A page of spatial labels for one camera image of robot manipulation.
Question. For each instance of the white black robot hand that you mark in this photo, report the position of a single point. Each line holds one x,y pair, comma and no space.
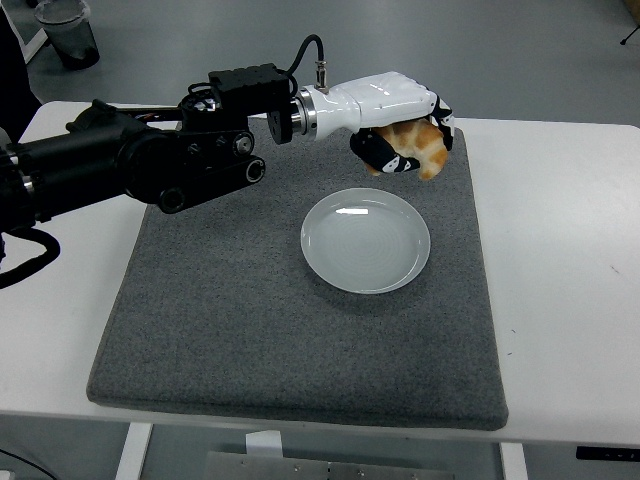
385,100

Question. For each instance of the golden croissant bread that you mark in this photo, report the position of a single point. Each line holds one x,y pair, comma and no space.
425,142

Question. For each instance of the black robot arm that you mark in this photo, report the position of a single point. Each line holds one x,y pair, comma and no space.
125,155

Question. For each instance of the pale grey round plate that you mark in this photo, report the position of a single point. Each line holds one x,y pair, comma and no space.
365,242

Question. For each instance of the grey metal plate with screws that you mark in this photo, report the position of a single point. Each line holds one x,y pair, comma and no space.
320,469

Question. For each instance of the black tripod leg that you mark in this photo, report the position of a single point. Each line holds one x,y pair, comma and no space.
631,35

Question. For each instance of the grey felt mat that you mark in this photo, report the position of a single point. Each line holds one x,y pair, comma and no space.
300,350

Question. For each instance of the dark bin with clear liner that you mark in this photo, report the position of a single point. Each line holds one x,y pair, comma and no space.
70,35

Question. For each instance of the white paper label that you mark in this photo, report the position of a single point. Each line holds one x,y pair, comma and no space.
263,444

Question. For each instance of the white table leg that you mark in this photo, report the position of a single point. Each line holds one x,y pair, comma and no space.
133,450
513,462

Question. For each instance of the black table control box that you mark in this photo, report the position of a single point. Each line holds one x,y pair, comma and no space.
607,453

